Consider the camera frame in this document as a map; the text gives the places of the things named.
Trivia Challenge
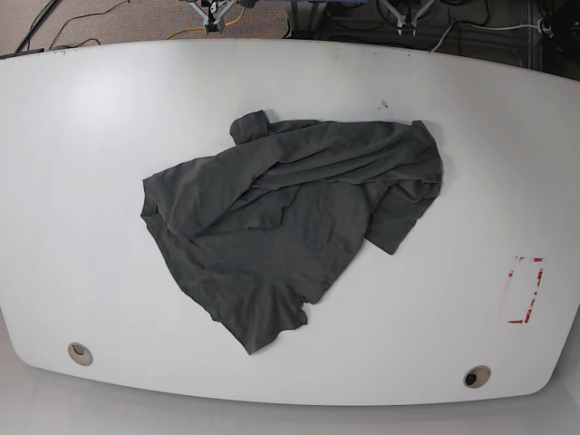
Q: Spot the left table cable grommet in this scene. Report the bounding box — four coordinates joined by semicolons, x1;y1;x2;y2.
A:
68;343;93;366

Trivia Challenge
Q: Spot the right table cable grommet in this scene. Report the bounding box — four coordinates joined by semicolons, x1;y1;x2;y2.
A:
463;365;491;389

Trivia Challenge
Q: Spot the red tape rectangle marking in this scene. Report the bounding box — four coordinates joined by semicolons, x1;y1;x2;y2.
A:
502;256;546;324

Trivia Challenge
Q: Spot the yellow cable on floor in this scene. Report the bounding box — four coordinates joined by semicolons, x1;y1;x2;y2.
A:
165;12;248;41

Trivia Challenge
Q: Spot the white cable on floor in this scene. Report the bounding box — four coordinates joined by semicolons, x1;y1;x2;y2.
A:
428;19;552;54

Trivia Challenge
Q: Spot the dark grey t-shirt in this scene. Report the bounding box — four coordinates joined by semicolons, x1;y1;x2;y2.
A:
141;111;443;353

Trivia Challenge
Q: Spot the table cable grommet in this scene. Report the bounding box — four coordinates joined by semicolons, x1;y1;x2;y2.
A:
68;343;93;366
463;365;491;389

